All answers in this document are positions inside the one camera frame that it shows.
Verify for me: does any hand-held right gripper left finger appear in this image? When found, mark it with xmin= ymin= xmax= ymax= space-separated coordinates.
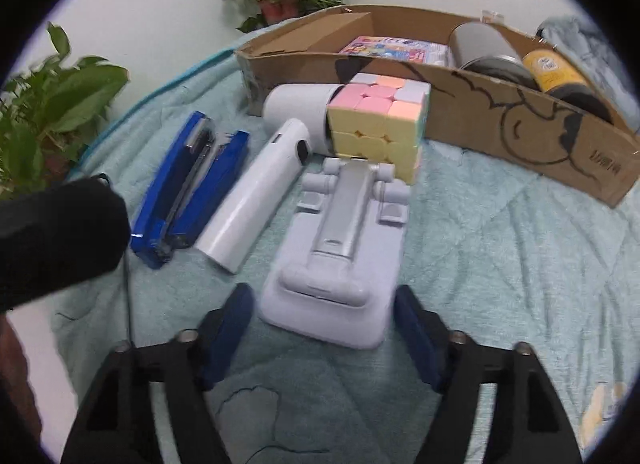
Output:
xmin=60 ymin=283 xmax=255 ymax=464

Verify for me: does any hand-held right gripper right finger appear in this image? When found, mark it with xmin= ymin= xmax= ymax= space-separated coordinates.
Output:
xmin=394 ymin=284 xmax=583 ymax=464

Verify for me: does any light purple phone stand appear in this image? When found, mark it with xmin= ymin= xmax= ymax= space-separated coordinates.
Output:
xmin=257 ymin=157 xmax=412 ymax=351

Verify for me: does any brown cardboard box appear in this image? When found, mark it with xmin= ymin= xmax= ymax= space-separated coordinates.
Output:
xmin=234 ymin=5 xmax=640 ymax=208

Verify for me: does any colourful cartoon board game box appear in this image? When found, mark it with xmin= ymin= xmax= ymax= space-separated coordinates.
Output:
xmin=339 ymin=36 xmax=449 ymax=68

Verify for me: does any blue stapler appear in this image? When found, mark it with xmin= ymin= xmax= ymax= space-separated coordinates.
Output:
xmin=131 ymin=112 xmax=251 ymax=271

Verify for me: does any large-leaf green plant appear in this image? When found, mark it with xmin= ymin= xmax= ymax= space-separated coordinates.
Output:
xmin=0 ymin=22 xmax=131 ymax=201

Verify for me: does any white handheld cylindrical device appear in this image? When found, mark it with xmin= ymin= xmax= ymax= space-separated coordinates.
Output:
xmin=194 ymin=117 xmax=314 ymax=275

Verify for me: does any pastel puzzle cube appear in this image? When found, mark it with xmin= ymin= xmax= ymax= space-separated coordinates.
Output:
xmin=326 ymin=72 xmax=432 ymax=186

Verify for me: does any white cylindrical cup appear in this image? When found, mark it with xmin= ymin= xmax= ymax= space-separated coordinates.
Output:
xmin=262 ymin=84 xmax=342 ymax=156

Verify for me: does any grey cylindrical tin metal lid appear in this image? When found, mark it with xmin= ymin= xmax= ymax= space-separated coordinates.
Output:
xmin=446 ymin=22 xmax=540 ymax=91

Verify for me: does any yellow jar black lid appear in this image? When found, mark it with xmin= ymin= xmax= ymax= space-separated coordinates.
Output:
xmin=521 ymin=47 xmax=615 ymax=124

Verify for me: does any grey-blue crumpled cloth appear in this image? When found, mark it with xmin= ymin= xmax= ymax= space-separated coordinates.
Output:
xmin=537 ymin=14 xmax=618 ymax=78

